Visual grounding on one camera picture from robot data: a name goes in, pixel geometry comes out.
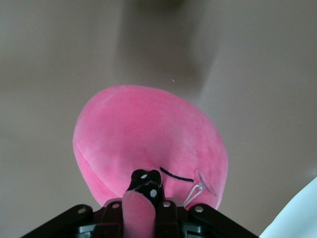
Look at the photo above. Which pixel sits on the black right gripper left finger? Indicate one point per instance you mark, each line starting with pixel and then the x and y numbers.
pixel 74 220

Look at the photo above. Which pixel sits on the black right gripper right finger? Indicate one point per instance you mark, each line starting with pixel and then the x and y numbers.
pixel 210 218

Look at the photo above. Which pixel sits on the white box lid grey clips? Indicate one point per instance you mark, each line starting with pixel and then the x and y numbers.
pixel 297 215

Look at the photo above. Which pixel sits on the pink plush toy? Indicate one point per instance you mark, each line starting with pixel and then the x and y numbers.
pixel 148 134

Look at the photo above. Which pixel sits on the brown table cover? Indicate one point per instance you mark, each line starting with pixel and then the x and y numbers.
pixel 49 74

